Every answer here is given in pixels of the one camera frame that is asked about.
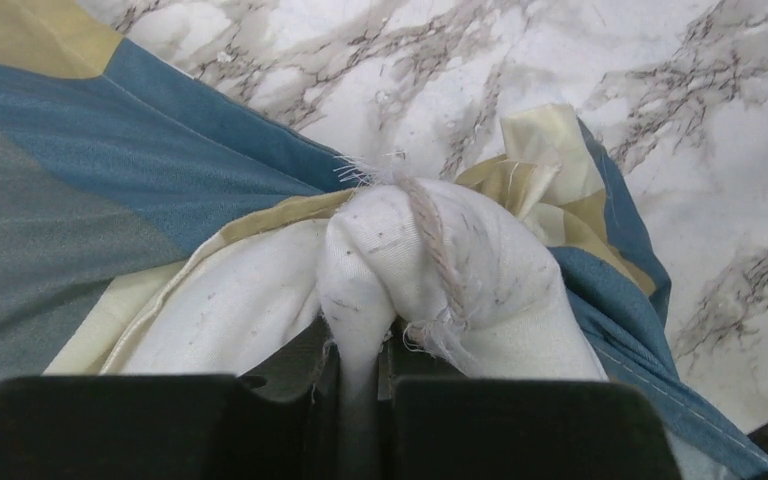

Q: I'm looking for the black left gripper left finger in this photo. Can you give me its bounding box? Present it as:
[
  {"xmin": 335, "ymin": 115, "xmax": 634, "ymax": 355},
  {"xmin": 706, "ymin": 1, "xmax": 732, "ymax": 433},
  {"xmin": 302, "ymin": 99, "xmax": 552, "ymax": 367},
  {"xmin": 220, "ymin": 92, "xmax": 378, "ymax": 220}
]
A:
[{"xmin": 241, "ymin": 319, "xmax": 339, "ymax": 479}]

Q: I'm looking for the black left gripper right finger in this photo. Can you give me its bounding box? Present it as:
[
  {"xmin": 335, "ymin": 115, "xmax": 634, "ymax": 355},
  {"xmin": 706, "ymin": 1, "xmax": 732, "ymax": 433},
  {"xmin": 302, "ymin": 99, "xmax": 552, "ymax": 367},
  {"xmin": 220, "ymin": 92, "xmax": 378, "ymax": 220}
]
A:
[{"xmin": 377, "ymin": 336, "xmax": 464, "ymax": 479}]

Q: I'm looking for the white pillow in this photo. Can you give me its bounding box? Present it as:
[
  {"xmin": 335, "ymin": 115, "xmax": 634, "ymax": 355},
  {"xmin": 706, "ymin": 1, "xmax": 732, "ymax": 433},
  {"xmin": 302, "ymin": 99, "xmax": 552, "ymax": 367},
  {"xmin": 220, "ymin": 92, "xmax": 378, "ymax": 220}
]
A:
[{"xmin": 118, "ymin": 175, "xmax": 611, "ymax": 399}]

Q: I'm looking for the blue beige checked pillowcase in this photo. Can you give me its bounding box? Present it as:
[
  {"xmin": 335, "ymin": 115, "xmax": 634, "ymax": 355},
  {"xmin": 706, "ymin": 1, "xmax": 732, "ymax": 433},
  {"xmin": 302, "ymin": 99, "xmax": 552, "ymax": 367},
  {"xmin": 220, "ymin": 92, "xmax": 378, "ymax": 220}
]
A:
[{"xmin": 0, "ymin": 1, "xmax": 768, "ymax": 479}]

